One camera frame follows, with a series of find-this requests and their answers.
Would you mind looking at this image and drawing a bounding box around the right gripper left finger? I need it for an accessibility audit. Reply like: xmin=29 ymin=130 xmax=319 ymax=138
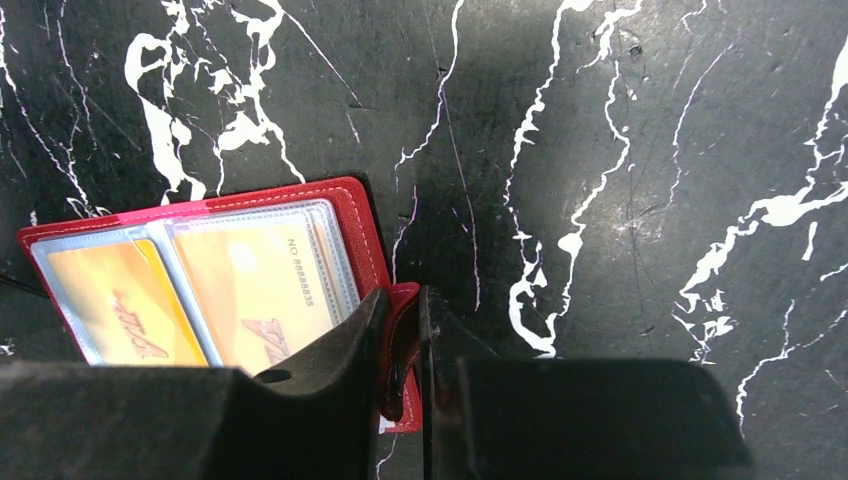
xmin=1 ymin=288 xmax=391 ymax=479

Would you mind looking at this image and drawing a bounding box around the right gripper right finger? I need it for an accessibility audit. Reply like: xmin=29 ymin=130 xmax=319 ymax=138
xmin=419 ymin=286 xmax=752 ymax=479

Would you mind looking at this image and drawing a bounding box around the gold credit card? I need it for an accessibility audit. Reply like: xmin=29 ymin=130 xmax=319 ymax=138
xmin=173 ymin=216 xmax=339 ymax=375
xmin=46 ymin=239 xmax=208 ymax=367

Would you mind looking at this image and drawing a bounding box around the red card holder wallet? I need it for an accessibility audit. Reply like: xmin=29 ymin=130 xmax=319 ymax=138
xmin=17 ymin=176 xmax=422 ymax=433

